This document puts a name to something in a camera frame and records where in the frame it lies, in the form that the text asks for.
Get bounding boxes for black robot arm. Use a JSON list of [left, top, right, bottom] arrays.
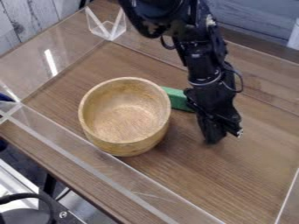
[[117, 0, 242, 144]]

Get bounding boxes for brown wooden bowl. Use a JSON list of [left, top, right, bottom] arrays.
[[78, 77, 170, 157]]

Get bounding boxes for green rectangular block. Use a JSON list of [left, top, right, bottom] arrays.
[[162, 87, 192, 113]]

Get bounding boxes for clear acrylic tray walls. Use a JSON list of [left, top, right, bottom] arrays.
[[0, 2, 299, 224]]

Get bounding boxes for blue object at left edge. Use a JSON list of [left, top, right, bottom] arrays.
[[0, 93, 14, 102]]

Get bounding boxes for black cable loop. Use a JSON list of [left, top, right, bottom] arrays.
[[0, 192, 57, 224]]

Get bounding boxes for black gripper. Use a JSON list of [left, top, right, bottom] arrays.
[[182, 71, 242, 144]]

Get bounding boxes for black metal table bracket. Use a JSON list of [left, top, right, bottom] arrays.
[[39, 174, 86, 224]]

